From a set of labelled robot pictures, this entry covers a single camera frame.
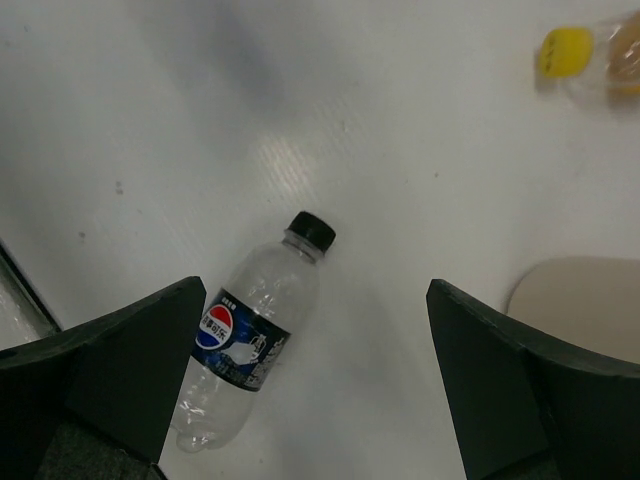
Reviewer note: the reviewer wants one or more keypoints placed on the clear Pepsi bottle black cap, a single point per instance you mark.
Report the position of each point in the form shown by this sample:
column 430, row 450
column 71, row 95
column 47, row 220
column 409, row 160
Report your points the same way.
column 245, row 329

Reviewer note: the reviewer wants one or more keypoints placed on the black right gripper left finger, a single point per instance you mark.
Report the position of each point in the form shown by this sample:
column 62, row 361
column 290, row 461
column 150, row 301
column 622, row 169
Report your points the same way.
column 96, row 401

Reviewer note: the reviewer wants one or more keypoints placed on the black base rail with foil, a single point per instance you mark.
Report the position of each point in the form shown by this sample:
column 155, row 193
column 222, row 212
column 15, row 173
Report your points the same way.
column 24, row 318

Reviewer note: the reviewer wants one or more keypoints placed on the clear bottle yellow cap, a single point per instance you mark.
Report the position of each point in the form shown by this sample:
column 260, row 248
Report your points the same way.
column 594, row 61

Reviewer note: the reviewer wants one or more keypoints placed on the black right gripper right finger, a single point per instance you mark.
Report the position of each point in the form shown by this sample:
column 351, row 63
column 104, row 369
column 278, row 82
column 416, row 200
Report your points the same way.
column 519, row 397

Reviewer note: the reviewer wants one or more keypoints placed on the beige plastic bin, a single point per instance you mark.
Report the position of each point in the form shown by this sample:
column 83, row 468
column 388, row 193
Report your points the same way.
column 590, row 302

